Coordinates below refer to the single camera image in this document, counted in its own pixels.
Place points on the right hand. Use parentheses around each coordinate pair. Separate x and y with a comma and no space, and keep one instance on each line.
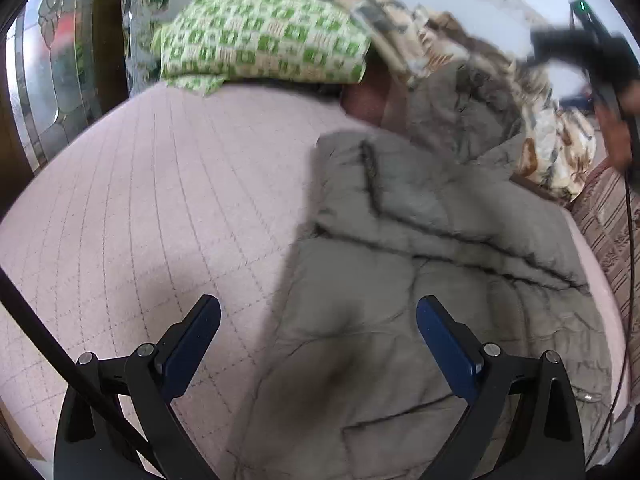
(616,137)

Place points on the striped brown bed sheet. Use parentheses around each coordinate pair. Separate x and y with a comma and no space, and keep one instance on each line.
(600,213)

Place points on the grey quilted jacket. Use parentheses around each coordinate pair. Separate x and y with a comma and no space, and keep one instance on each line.
(348,389)

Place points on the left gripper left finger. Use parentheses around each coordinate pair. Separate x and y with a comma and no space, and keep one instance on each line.
(87,446)

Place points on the green patterned pillow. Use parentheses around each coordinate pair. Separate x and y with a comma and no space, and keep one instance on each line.
(212,42)

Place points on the pink quilted bed cover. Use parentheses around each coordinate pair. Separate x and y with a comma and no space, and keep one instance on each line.
(168,198)

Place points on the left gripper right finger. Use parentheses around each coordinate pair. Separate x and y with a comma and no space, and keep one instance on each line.
(545,438)

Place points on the stained glass wooden door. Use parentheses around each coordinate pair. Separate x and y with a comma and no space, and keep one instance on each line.
(62,69)

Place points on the floral beige blanket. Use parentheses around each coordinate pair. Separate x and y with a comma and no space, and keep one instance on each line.
(419,45)

